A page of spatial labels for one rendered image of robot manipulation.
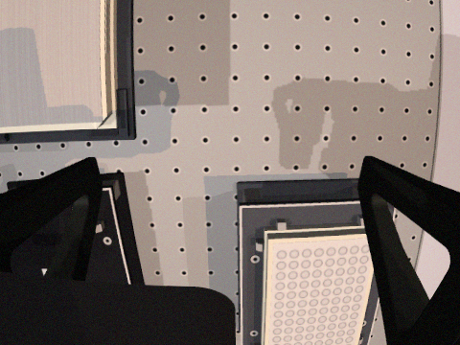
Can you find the beige plate with grid of square wells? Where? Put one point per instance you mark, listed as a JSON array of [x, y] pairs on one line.
[[109, 81]]

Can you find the grey flat base plate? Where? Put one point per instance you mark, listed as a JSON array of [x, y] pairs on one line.
[[228, 91]]

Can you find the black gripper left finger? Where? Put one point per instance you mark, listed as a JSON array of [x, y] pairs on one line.
[[24, 210]]

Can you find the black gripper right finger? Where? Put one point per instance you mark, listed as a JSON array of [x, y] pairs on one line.
[[409, 317]]

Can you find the cream multi-well plate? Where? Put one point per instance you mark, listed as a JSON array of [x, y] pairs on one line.
[[316, 284]]

